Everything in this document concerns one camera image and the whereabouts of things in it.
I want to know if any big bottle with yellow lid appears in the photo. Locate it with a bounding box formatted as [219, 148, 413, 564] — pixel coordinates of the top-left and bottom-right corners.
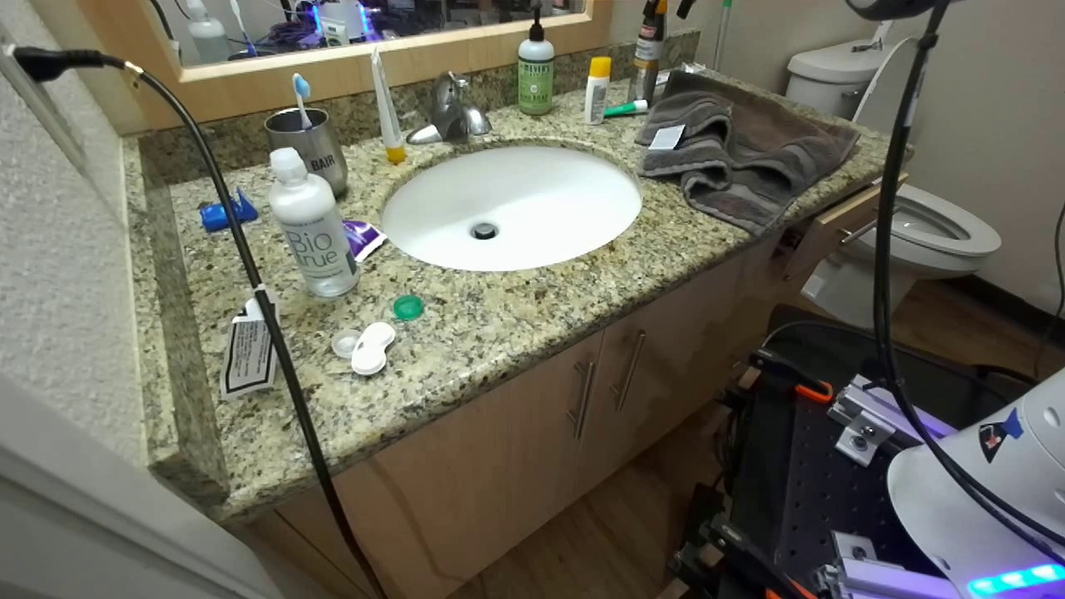
[630, 25, 668, 109]

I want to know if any small white yellow-lid bottle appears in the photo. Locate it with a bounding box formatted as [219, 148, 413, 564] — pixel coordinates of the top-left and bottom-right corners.
[584, 53, 615, 127]

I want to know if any green pump soap bottle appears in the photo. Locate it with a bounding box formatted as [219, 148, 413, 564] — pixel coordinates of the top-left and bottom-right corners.
[517, 2, 558, 119]

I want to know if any white oval sink basin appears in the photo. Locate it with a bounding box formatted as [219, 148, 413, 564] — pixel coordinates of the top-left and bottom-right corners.
[381, 140, 646, 275]

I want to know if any white contact solution bottle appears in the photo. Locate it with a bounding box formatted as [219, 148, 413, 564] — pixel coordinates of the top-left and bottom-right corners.
[267, 142, 364, 302]

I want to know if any small green tube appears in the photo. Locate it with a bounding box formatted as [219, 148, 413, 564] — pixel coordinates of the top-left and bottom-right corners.
[598, 97, 652, 124]

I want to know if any grey-brown towel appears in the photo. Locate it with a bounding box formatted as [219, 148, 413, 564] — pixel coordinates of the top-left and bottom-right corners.
[636, 70, 861, 240]

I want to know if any chrome faucet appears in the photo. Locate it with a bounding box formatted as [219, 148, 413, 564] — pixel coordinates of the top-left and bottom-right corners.
[406, 70, 496, 150]

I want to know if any open wooden drawer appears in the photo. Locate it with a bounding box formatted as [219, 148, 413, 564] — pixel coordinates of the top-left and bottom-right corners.
[774, 178, 892, 282]

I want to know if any white tube with yellow cap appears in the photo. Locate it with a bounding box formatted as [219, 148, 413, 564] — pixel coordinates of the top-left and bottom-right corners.
[367, 47, 410, 166]

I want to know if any white toilet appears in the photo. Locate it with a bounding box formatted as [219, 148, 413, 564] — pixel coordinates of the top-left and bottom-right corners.
[781, 0, 1006, 333]

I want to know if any blue white toothbrush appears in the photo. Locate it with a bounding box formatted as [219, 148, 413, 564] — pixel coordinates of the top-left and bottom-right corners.
[290, 70, 316, 133]

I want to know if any steel cup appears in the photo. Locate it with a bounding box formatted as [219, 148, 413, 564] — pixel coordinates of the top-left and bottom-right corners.
[263, 107, 352, 202]

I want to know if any purple tube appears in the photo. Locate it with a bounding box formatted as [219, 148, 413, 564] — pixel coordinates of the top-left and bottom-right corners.
[341, 216, 393, 267]

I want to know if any green lens case cap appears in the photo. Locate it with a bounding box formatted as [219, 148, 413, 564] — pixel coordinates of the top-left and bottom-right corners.
[388, 293, 429, 327]

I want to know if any orange clamp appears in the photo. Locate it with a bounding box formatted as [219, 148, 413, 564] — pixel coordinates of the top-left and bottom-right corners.
[788, 375, 840, 411]

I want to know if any white contact lens case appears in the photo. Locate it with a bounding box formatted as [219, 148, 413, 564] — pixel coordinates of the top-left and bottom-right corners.
[329, 320, 400, 381]

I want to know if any small blue tube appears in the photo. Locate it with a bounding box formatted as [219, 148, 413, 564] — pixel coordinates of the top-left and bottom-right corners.
[196, 191, 263, 236]

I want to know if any light wood vanity cabinet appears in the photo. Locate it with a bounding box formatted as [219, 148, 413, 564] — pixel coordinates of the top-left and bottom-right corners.
[230, 162, 892, 599]

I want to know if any white door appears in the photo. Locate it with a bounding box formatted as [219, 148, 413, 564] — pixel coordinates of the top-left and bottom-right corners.
[0, 375, 280, 599]

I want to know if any wood-framed wall mirror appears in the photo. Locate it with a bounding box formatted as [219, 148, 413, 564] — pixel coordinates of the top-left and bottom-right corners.
[70, 0, 615, 127]

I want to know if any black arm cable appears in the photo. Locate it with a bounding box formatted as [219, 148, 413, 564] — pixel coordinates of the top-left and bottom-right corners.
[869, 0, 1065, 551]

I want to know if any metal cabinet door handle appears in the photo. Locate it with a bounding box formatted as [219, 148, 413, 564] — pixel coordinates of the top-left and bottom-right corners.
[612, 322, 648, 414]
[567, 348, 598, 442]

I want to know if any black power cable with plug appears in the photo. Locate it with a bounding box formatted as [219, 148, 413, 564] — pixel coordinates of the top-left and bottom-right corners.
[9, 44, 385, 599]

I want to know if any white wall outlet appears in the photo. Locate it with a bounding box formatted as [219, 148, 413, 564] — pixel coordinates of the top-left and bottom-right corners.
[0, 47, 90, 169]

